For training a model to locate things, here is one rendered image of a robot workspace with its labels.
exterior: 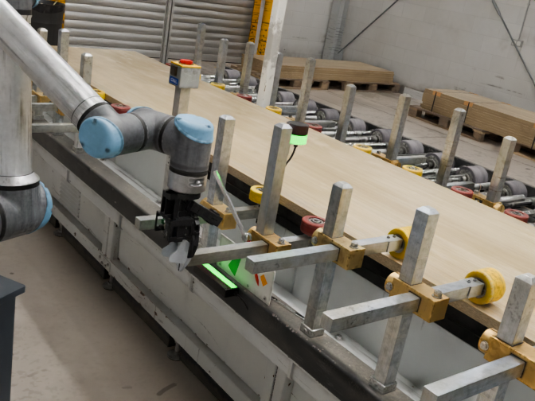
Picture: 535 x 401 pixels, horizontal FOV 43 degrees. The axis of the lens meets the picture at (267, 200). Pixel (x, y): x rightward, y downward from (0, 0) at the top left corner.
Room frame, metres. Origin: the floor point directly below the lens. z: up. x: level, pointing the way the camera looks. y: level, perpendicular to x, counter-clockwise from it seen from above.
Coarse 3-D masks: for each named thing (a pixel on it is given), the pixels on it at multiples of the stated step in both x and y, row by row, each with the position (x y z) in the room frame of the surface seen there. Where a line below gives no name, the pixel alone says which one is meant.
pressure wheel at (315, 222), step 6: (306, 216) 1.80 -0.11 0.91; (312, 216) 1.81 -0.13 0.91; (318, 216) 1.82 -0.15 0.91; (306, 222) 1.76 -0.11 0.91; (312, 222) 1.77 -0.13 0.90; (318, 222) 1.78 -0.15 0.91; (324, 222) 1.79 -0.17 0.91; (300, 228) 1.78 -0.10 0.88; (306, 228) 1.75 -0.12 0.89; (312, 228) 1.75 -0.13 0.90; (306, 234) 1.75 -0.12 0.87; (312, 234) 1.74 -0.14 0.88
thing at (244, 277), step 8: (224, 240) 1.81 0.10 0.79; (224, 264) 1.80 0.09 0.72; (240, 264) 1.74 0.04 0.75; (240, 272) 1.74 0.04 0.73; (248, 272) 1.71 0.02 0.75; (272, 272) 1.64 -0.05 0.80; (240, 280) 1.73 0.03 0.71; (248, 280) 1.71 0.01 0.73; (272, 280) 1.63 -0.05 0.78; (248, 288) 1.70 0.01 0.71; (256, 288) 1.68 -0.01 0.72; (264, 288) 1.65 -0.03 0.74; (272, 288) 1.63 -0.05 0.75; (256, 296) 1.67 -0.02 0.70; (264, 296) 1.65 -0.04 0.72
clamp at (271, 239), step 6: (252, 228) 1.74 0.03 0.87; (252, 234) 1.72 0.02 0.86; (258, 234) 1.70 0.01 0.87; (270, 234) 1.71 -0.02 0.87; (252, 240) 1.72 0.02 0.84; (258, 240) 1.70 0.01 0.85; (264, 240) 1.68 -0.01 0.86; (270, 240) 1.67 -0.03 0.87; (276, 240) 1.68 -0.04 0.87; (270, 246) 1.66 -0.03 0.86; (276, 246) 1.64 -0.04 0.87; (282, 246) 1.65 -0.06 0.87; (288, 246) 1.66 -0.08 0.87; (270, 252) 1.65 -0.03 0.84
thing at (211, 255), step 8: (288, 240) 1.72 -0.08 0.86; (296, 240) 1.73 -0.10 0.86; (304, 240) 1.74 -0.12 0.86; (200, 248) 1.56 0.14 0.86; (208, 248) 1.57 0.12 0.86; (216, 248) 1.58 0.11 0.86; (224, 248) 1.59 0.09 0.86; (232, 248) 1.60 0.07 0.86; (240, 248) 1.61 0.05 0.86; (248, 248) 1.62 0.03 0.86; (256, 248) 1.64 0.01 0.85; (264, 248) 1.66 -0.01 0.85; (296, 248) 1.73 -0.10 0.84; (200, 256) 1.53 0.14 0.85; (208, 256) 1.54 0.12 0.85; (216, 256) 1.56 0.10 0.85; (224, 256) 1.57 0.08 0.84; (232, 256) 1.59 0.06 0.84; (240, 256) 1.61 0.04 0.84; (192, 264) 1.52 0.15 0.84; (200, 264) 1.53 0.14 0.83
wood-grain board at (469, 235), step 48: (144, 96) 3.02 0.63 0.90; (192, 96) 3.21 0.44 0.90; (240, 144) 2.49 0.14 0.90; (336, 144) 2.76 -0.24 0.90; (288, 192) 2.01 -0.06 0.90; (384, 192) 2.20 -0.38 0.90; (432, 192) 2.30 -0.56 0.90; (432, 240) 1.81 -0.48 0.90; (480, 240) 1.88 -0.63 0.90; (528, 240) 1.96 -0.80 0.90; (528, 336) 1.32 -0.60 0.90
